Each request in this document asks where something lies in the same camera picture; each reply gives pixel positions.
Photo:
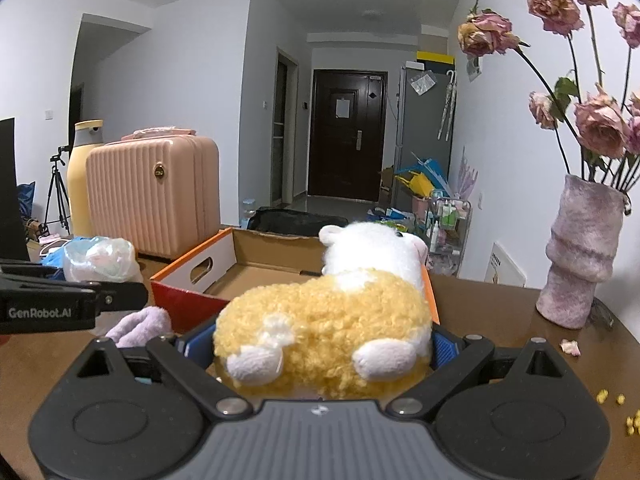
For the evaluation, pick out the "dark brown entrance door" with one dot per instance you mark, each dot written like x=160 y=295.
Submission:
x=347 y=145

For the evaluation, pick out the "metal rolling cart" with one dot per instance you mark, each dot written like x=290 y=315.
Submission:
x=447 y=230

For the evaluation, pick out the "white flat panel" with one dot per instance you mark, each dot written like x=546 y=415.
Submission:
x=502 y=265

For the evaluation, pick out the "purple wall decal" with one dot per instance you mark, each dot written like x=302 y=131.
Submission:
x=466 y=177

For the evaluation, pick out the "clear water bottle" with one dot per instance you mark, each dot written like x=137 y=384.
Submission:
x=248 y=215

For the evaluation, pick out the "white wall panel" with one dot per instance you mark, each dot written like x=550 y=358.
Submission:
x=474 y=68

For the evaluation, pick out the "black bag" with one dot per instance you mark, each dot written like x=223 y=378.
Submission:
x=295 y=222

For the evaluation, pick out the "pile of blue yellow bags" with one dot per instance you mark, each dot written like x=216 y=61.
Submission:
x=420 y=177

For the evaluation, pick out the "pink bucket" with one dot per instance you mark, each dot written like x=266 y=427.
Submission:
x=419 y=210

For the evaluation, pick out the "white folded umbrella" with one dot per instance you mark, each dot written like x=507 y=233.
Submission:
x=449 y=105

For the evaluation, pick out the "scattered yellow crumbs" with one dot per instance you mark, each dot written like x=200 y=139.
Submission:
x=632 y=422

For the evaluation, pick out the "tall yellow bottle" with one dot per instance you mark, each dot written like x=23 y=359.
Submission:
x=80 y=185

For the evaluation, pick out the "mauve textured vase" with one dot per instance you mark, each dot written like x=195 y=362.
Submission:
x=582 y=250

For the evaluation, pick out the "cardboard box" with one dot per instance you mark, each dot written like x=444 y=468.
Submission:
x=270 y=260

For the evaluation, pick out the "fallen pink petal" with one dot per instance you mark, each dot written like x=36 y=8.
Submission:
x=570 y=347

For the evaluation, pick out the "yellow box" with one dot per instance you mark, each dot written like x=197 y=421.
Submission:
x=435 y=60

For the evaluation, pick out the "black camera tripod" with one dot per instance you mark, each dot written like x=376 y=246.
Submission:
x=56 y=185

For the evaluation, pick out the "bunch of dried pink roses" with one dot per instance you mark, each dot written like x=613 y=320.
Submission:
x=597 y=120

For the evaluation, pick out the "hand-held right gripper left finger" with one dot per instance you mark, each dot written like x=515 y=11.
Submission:
x=197 y=347

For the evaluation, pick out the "yellow and white plush toy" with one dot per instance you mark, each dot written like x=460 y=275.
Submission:
x=325 y=320

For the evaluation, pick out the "lavender fuzzy cloth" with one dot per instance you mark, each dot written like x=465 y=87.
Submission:
x=142 y=325

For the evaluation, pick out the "grey refrigerator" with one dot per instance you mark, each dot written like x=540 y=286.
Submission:
x=422 y=120

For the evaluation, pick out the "pink cloth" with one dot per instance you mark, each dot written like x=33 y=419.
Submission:
x=157 y=132

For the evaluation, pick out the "side doorway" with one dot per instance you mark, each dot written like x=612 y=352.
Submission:
x=286 y=130

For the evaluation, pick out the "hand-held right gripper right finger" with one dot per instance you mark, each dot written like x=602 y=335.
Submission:
x=446 y=350

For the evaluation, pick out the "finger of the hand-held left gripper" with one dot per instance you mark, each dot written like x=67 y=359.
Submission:
x=125 y=296

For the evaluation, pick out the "clear plastic bag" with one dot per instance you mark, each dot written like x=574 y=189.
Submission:
x=102 y=260

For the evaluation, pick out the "pink ribbed suitcase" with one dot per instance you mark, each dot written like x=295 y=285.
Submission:
x=155 y=195

